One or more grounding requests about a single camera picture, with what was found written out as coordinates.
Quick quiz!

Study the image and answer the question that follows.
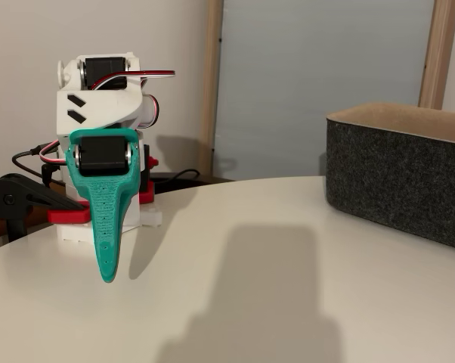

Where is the grey felt box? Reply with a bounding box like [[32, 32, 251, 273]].
[[325, 101, 455, 253]]

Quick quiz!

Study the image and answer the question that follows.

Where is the frosted pale panel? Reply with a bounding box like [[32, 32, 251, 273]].
[[211, 0, 437, 183]]

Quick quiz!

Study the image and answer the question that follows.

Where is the black power plug cable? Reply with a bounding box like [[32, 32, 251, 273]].
[[41, 162, 60, 186]]

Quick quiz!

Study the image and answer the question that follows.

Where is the thin black cable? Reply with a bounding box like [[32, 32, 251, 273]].
[[151, 168, 202, 183]]

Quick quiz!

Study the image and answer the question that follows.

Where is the grey plug usb cable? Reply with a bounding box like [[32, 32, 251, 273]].
[[11, 142, 60, 178]]

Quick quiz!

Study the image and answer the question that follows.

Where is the light wooden frame post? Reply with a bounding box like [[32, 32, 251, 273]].
[[418, 0, 455, 110], [196, 0, 225, 178]]

